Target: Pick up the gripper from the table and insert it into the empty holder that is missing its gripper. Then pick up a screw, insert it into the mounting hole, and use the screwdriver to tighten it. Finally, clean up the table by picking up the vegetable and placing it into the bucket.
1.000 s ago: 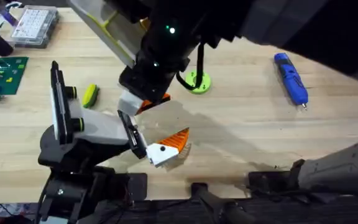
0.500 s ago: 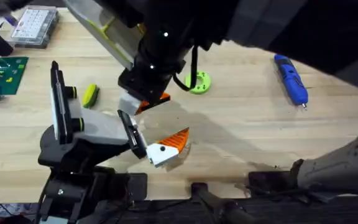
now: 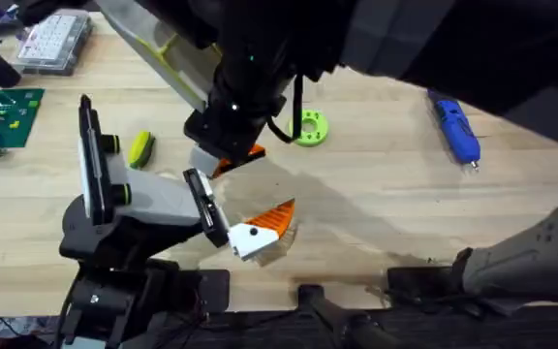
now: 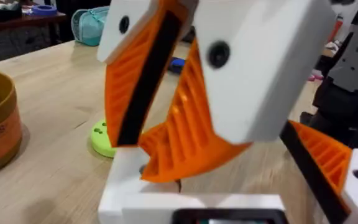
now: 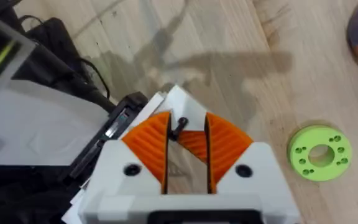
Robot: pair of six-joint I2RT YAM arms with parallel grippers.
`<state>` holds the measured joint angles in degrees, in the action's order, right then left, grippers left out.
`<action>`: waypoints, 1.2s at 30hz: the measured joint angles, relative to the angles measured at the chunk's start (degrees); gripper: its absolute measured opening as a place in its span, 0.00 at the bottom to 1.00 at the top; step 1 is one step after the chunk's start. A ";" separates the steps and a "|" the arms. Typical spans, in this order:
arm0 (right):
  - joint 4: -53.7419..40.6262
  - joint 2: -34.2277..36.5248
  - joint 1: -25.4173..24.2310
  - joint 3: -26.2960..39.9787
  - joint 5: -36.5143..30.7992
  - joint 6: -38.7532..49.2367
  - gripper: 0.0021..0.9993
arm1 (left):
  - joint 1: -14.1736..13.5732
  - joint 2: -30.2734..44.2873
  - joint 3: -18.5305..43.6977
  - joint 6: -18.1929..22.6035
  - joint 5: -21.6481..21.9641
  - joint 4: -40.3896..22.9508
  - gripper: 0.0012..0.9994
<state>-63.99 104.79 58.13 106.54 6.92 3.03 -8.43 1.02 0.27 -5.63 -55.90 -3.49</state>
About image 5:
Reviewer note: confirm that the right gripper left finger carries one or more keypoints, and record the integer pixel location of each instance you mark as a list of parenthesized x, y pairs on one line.
[(135, 155)]

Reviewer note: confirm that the green disc with holes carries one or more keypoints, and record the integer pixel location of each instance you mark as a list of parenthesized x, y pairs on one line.
[(320, 152)]

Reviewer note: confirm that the black screw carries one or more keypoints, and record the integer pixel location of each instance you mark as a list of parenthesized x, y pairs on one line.
[(179, 127)]

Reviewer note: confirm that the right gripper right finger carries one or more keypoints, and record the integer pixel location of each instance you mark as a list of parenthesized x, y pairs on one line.
[(232, 155)]

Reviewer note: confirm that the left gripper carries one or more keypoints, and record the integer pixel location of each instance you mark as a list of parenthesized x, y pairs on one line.
[(117, 124)]

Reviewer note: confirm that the flat upright wrist plate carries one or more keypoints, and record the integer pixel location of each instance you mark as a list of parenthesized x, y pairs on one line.
[(42, 124)]

